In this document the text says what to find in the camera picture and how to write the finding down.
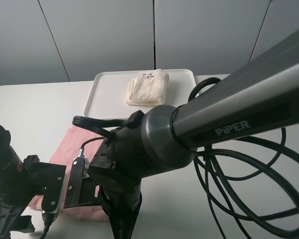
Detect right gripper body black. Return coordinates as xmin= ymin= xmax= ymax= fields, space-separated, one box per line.
xmin=98 ymin=180 xmax=143 ymax=239

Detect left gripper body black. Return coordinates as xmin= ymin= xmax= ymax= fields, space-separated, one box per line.
xmin=0 ymin=154 xmax=47 ymax=239

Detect pink terry towel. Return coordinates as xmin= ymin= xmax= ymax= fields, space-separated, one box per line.
xmin=28 ymin=126 xmax=109 ymax=222

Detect cream white terry towel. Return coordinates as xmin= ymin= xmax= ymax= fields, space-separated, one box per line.
xmin=126 ymin=69 xmax=169 ymax=107

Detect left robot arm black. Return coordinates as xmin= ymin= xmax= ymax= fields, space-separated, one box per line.
xmin=0 ymin=125 xmax=47 ymax=239

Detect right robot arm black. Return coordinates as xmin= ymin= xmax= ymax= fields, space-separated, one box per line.
xmin=88 ymin=30 xmax=299 ymax=239

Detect white rectangular plastic tray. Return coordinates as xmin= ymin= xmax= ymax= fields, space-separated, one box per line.
xmin=84 ymin=69 xmax=196 ymax=120

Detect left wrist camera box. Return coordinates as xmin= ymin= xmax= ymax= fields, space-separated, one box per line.
xmin=31 ymin=161 xmax=67 ymax=229

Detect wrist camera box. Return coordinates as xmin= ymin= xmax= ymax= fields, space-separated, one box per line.
xmin=64 ymin=148 xmax=100 ymax=209
xmin=31 ymin=161 xmax=67 ymax=229

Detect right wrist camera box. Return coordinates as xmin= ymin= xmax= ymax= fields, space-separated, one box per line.
xmin=64 ymin=148 xmax=100 ymax=209

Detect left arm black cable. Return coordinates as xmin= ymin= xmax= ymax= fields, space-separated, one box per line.
xmin=33 ymin=213 xmax=55 ymax=239

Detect right arm black cables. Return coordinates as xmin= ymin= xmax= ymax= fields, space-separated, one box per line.
xmin=72 ymin=77 xmax=299 ymax=239

